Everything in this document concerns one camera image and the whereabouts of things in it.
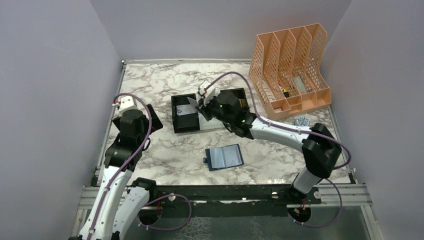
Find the grey box in organizer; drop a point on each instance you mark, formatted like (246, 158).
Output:
(300, 85)

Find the black white three-compartment tray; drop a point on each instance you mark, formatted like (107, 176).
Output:
(186, 119)

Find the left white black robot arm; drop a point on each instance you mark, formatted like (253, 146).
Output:
(110, 216)

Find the small white blue jar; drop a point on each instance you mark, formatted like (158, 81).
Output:
(302, 121)

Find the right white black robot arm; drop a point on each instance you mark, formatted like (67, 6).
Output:
(319, 148)

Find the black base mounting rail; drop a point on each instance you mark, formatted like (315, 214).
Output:
(279, 193)

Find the navy blue card holder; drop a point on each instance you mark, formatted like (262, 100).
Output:
(218, 158)

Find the orange plastic file organizer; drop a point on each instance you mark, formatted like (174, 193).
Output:
(277, 58)

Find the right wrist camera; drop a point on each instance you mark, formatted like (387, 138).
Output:
(205, 93)

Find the yellow black item in organizer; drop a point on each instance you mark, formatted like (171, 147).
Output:
(285, 93)

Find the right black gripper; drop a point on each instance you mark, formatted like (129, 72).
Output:
(205, 107)

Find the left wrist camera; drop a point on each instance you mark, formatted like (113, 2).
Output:
(126, 103)

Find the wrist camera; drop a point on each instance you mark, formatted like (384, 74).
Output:
(126, 103)
(205, 93)

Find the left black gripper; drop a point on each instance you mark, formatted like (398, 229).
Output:
(152, 117)

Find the silver credit card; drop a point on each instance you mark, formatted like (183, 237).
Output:
(194, 104)

